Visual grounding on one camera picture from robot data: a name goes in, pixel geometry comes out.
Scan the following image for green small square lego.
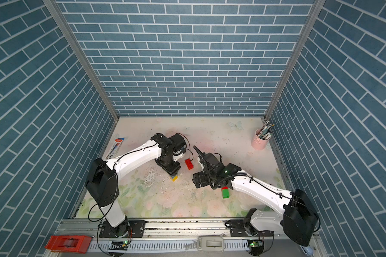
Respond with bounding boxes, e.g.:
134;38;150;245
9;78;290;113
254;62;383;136
222;188;230;199

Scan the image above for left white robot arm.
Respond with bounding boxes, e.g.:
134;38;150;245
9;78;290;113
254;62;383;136
85;133;194;238

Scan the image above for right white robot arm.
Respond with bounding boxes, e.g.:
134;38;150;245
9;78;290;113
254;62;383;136
193;147;321;247

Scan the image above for red long lego brick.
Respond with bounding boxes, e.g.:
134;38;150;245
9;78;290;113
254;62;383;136
185;158;194;170

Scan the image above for pen package box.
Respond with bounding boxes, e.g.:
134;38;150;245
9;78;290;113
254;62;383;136
106;138;124;160

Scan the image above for pink pen cup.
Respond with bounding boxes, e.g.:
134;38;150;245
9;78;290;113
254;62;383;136
251;128;271;150

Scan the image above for pens in cup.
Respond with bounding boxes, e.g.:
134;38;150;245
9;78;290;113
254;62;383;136
257;121;274;140

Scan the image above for light blue object corner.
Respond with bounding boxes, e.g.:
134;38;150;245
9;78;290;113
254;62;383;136
300;246;314;257

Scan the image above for grey clamp handle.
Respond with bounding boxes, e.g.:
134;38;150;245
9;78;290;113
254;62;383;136
184;236;225;252

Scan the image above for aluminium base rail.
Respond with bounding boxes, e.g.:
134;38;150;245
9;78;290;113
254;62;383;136
55;218;306;257

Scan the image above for red tool on rail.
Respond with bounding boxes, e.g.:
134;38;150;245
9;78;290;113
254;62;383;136
45;235;92;254

